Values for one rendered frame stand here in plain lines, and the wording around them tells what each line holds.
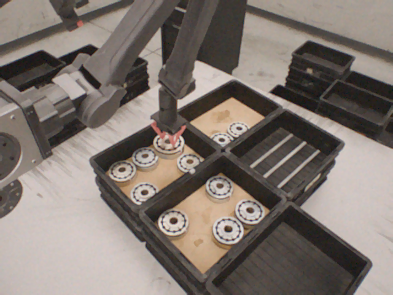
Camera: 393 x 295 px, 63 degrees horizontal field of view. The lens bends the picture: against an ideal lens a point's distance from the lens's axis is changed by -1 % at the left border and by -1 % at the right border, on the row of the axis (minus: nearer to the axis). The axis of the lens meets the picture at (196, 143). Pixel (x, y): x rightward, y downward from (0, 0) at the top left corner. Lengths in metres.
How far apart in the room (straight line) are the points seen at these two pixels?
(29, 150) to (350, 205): 1.25
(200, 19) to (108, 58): 0.24
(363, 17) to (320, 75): 1.70
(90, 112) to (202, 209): 0.68
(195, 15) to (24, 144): 0.43
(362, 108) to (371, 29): 1.91
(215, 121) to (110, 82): 0.95
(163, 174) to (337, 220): 0.72
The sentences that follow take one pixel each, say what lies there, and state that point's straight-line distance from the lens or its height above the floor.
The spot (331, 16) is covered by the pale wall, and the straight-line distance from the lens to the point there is 4.32.
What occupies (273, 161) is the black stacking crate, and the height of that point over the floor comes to 0.83.
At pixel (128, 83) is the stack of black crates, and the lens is 2.32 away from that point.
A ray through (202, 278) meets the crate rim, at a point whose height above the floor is 0.93.
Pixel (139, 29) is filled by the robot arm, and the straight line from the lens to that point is 0.59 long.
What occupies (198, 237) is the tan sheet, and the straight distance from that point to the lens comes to 1.12.
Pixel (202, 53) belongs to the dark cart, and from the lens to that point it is 2.65.
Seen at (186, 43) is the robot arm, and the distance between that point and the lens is 0.80.
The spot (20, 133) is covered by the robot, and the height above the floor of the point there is 1.47.
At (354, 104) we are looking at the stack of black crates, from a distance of 2.45.
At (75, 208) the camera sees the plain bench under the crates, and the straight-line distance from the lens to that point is 1.40.
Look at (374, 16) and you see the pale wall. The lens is 4.19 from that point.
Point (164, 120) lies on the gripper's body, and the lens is 0.99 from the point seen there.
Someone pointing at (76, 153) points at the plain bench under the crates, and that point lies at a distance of 1.60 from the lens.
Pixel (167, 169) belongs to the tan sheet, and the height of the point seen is 0.83.
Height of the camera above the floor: 1.81
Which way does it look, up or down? 45 degrees down
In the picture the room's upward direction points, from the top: 3 degrees clockwise
